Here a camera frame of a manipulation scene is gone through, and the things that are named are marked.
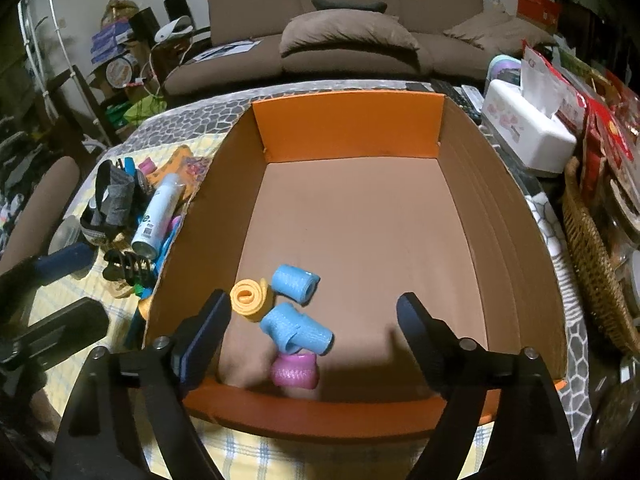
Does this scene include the white headset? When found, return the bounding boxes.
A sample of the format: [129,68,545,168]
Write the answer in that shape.
[154,16,194,44]

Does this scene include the grey knitted cloth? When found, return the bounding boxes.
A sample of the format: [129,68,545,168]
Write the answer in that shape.
[95,160,140,226]

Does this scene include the white spray can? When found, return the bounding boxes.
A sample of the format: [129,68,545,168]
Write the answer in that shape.
[131,173,187,261]

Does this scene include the white tissue box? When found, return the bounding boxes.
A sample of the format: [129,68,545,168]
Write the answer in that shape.
[481,42,578,176]

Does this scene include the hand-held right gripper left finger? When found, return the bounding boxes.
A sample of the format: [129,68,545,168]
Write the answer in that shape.
[51,289,232,480]

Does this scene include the green plastic bag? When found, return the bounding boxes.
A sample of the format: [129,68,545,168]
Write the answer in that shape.
[102,96,168,130]

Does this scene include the yellow hair roller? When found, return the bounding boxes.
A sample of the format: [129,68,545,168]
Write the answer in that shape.
[230,279,277,323]

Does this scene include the dark small cushion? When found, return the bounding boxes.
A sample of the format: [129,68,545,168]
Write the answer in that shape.
[311,0,388,15]

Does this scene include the dark wooden chair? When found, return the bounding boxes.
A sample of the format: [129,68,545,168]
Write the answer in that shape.
[47,65,122,147]

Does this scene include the black remote controls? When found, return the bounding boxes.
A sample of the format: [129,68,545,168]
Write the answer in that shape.
[405,80,485,126]

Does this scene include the blue hair roller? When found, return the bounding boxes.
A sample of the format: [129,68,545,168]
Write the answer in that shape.
[259,302,334,357]
[271,263,321,306]

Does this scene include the black claw hair clip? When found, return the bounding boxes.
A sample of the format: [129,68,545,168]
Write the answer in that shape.
[102,249,160,287]

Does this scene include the orange cardboard box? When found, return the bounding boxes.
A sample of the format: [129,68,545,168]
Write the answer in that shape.
[142,91,568,441]

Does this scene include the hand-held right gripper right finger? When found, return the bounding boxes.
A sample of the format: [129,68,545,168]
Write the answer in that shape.
[396,292,581,480]

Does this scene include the white metal rack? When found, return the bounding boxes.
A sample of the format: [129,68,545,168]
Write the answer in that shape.
[17,0,73,116]

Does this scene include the purple lidded container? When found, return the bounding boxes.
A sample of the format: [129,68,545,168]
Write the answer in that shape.
[490,55,523,83]

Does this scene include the yellow plaid tablecloth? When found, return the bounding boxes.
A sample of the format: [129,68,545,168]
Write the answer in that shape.
[30,137,501,480]

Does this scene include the round tin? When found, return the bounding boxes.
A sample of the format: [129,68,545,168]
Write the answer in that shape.
[105,54,140,89]

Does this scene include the red snack packets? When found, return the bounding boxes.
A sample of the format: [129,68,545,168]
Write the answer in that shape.
[550,45,640,191]

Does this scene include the stack of blue boxes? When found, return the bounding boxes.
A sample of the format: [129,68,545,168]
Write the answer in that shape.
[90,17,135,64]

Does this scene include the black speaker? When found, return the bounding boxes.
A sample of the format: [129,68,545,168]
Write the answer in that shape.
[164,0,193,26]
[131,7,161,43]

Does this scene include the brown upholstered chair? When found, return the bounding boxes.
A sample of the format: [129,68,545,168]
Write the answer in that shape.
[0,156,82,273]

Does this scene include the brown pillow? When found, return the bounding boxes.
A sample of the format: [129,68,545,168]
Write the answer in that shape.
[279,11,421,58]

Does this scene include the brown wicker basket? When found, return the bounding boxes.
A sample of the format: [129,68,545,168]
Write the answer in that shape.
[562,157,640,356]

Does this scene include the colourful printed packet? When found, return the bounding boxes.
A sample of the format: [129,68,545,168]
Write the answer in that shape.
[169,146,215,202]

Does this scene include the white papers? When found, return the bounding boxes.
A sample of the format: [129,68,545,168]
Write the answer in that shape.
[192,40,261,62]

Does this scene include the red shoe box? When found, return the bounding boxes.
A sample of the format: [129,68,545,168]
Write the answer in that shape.
[516,0,563,23]

